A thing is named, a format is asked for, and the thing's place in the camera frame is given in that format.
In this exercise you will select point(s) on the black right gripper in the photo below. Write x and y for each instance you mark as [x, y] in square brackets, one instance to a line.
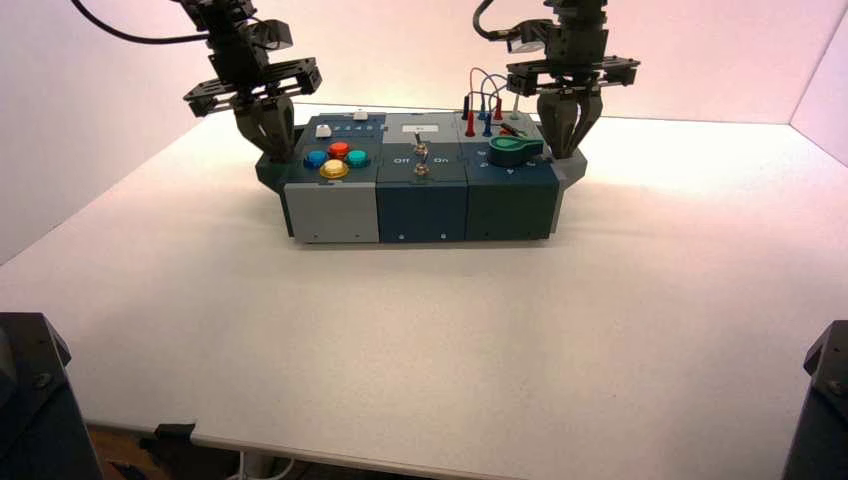
[576, 40]

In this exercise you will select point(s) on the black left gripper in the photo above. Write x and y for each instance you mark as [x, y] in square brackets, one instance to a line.
[235, 66]

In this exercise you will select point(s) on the grey and teal control box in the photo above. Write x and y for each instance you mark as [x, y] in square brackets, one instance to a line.
[331, 212]

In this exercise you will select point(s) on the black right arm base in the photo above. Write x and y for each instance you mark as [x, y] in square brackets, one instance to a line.
[821, 424]

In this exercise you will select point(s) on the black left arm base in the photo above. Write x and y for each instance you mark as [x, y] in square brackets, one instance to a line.
[33, 411]

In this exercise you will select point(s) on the large white square key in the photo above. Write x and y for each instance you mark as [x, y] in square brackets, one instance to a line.
[322, 130]

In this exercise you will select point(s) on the blue round push button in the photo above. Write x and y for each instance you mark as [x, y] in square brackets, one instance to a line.
[315, 159]

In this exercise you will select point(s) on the black and red probe plug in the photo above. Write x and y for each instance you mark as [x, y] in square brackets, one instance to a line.
[511, 127]

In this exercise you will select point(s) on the red round push button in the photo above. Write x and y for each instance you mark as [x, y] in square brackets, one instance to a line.
[339, 150]

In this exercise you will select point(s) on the green rotary knob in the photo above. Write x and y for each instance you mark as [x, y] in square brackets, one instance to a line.
[510, 152]

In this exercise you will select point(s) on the yellow round push button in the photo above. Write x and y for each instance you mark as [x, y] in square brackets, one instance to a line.
[334, 169]

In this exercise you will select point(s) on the teal round push button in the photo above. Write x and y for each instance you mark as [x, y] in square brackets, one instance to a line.
[358, 158]

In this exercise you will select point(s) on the black banana plug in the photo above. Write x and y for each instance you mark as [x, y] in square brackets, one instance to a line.
[465, 106]

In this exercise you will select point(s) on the white label plate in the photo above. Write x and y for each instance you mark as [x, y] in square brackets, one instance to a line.
[419, 126]

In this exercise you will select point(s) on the black table clamp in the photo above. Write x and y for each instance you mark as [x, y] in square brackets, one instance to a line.
[173, 432]

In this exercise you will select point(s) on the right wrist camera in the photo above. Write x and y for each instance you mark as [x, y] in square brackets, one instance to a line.
[526, 40]

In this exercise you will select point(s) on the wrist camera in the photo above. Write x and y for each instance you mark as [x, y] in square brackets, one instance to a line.
[275, 34]
[526, 40]

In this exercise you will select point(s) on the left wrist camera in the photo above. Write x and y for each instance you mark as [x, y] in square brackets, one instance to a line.
[275, 34]

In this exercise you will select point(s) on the short metal toggle switch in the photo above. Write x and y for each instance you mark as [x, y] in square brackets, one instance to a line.
[418, 148]

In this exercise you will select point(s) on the tall metal toggle switch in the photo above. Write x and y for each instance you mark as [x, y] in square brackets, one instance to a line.
[420, 170]

